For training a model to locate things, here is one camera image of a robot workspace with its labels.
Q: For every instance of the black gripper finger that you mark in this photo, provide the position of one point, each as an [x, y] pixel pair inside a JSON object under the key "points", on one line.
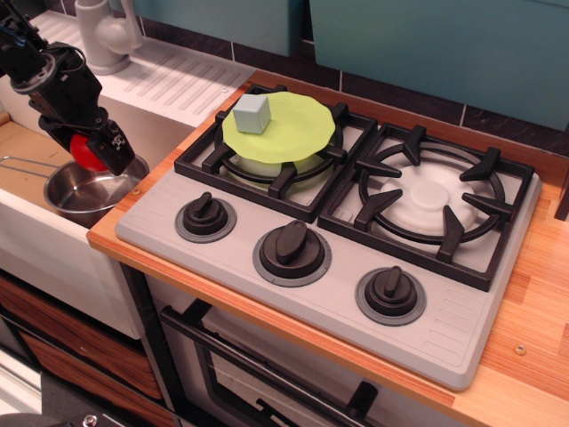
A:
{"points": [[109, 144], [59, 131]]}

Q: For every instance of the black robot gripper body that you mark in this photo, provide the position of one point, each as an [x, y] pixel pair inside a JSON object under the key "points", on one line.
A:
{"points": [[68, 90]]}

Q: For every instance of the red toy tomato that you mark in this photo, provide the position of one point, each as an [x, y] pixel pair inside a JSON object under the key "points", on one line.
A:
{"points": [[83, 155]]}

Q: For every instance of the light grey-blue cube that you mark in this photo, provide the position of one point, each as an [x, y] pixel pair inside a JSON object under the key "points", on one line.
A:
{"points": [[252, 113]]}

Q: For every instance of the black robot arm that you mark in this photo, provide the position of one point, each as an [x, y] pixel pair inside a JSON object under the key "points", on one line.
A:
{"points": [[21, 50]]}

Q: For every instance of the small steel pot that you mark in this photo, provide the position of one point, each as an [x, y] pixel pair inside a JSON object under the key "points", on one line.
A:
{"points": [[77, 194]]}

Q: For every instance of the white toy sink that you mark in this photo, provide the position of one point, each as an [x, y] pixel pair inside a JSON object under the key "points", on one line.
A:
{"points": [[164, 93]]}

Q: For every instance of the lime green plate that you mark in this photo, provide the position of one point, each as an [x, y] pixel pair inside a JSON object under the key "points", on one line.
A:
{"points": [[299, 127]]}

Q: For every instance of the grey toy faucet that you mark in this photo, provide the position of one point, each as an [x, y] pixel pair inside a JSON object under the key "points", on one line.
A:
{"points": [[108, 41]]}

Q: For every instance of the black left stove knob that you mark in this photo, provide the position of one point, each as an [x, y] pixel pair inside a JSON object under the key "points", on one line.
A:
{"points": [[205, 219]]}

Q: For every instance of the black stove knob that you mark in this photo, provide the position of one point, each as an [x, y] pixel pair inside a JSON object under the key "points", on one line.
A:
{"points": [[391, 296], [205, 219], [293, 255]]}

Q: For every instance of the black left burner grate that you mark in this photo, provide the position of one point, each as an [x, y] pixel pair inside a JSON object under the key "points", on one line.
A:
{"points": [[205, 157]]}

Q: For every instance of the black burner grate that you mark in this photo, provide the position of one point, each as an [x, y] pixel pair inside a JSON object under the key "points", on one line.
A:
{"points": [[205, 157], [471, 257]]}

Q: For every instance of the wooden drawer fronts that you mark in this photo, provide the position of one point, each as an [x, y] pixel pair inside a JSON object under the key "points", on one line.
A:
{"points": [[107, 365]]}

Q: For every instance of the black middle stove knob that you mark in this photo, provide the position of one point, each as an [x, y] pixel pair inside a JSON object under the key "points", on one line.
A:
{"points": [[293, 255]]}

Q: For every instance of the grey toy stovetop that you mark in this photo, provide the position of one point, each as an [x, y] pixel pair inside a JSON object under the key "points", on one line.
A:
{"points": [[444, 344]]}

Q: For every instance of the white right burner cap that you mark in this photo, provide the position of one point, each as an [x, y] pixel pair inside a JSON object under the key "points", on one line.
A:
{"points": [[426, 190]]}

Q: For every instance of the black right stove knob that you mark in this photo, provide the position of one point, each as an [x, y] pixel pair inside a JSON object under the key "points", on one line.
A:
{"points": [[391, 296]]}

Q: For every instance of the black right burner grate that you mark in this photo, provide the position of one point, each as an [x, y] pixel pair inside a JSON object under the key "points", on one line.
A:
{"points": [[471, 257]]}

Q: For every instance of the black oven door handle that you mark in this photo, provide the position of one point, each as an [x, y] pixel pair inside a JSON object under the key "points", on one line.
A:
{"points": [[189, 324]]}

